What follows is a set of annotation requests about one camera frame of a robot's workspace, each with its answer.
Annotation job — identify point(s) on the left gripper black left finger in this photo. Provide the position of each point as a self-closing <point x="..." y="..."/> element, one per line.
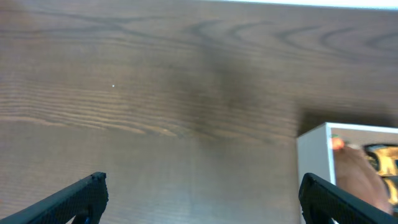
<point x="82" y="202"/>

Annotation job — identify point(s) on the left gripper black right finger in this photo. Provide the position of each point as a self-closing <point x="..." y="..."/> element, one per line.
<point x="324" y="203"/>

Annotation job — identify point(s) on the brown plush bear toy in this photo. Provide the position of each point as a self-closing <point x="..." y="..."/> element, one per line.
<point x="355" y="175"/>

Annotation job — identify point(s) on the yellow grey toy truck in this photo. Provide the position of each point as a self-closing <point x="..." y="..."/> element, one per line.
<point x="383" y="158"/>

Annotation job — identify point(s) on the white cardboard box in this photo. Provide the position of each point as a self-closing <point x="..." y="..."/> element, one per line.
<point x="314" y="148"/>

